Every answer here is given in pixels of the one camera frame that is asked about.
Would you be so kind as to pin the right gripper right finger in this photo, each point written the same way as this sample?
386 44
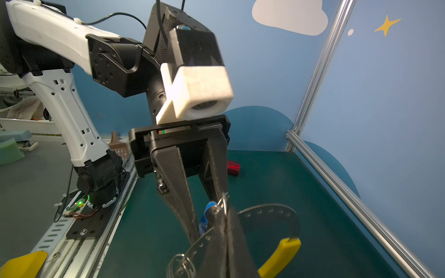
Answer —
239 261

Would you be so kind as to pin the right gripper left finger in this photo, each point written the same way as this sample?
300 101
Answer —
214 264

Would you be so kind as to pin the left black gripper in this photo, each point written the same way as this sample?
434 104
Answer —
179 150

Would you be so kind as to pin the metal key organizer ring yellow tab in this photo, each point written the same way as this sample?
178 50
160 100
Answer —
272 233

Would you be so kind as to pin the key with blue tag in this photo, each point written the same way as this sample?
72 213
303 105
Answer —
211 211

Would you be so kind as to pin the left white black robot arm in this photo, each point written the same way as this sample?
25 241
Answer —
41 44

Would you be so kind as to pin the red black tool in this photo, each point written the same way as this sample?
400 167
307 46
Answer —
233 168

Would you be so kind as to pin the brown slotted spatula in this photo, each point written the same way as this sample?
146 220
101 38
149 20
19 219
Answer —
118 146

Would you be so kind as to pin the left controller board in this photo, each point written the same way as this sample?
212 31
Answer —
76 206

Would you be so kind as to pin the yellow toy shovel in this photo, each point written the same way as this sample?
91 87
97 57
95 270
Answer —
27 266

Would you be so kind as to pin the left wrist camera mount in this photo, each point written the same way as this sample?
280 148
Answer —
195 79

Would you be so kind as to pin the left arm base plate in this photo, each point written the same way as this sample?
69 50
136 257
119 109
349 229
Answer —
94 226

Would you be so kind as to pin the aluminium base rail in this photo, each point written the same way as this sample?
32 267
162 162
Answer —
77 249

